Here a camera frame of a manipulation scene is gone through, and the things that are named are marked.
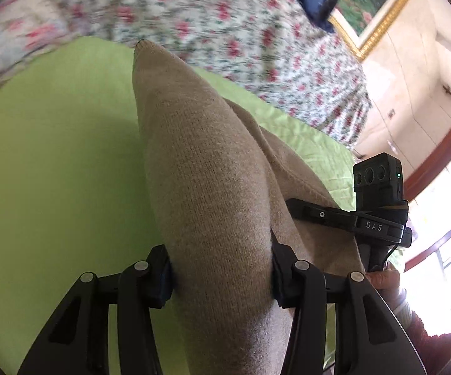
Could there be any beige knitted sweater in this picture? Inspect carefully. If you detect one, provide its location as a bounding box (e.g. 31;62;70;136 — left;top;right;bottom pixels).
133;40;363;374

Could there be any gold framed painting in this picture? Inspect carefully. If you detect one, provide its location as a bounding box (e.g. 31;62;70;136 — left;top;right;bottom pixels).
330;0;408;62

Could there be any red brown window frame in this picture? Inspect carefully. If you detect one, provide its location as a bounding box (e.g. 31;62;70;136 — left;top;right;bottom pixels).
404;129;451;272

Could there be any white pink floral duvet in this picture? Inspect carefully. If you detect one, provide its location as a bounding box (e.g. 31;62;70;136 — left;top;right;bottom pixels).
0;0;371;147

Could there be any light green bed sheet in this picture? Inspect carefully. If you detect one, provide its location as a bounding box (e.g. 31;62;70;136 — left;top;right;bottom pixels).
0;35;358;375

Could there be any black camera box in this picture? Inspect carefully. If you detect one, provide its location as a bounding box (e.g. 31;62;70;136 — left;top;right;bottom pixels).
353;152;406;212

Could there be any person's right hand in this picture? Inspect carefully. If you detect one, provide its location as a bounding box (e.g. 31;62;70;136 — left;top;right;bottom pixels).
365;262;401;303

